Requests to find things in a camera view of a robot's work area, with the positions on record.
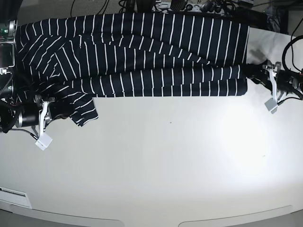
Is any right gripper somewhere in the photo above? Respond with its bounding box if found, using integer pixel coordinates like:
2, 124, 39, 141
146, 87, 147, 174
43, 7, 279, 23
18, 95, 71, 140

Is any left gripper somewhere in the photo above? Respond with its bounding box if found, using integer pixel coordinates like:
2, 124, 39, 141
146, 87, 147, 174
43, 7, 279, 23
246, 60, 298, 106

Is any navy white striped T-shirt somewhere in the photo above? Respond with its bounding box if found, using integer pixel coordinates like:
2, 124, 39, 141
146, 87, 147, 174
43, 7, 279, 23
15, 13, 250, 126

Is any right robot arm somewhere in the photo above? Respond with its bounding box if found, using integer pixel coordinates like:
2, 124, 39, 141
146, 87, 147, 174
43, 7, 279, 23
0, 0, 72, 140

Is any black box on floor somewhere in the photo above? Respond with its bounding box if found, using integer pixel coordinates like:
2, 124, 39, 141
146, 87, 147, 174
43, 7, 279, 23
233, 7, 267, 27

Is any white paper label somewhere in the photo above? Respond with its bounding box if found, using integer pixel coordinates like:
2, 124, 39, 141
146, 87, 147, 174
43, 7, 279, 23
0, 187, 32, 209

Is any white power strip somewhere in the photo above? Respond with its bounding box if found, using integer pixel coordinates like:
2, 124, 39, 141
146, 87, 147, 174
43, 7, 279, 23
152, 0, 224, 16

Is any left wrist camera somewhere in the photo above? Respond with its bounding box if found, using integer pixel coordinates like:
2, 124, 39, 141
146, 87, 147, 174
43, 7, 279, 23
265, 98, 278, 114

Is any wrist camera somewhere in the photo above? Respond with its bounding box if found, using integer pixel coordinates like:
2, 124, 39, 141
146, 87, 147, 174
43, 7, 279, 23
35, 134, 53, 150
265, 98, 278, 114

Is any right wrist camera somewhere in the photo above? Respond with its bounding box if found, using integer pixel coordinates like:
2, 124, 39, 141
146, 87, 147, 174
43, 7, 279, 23
35, 134, 53, 150

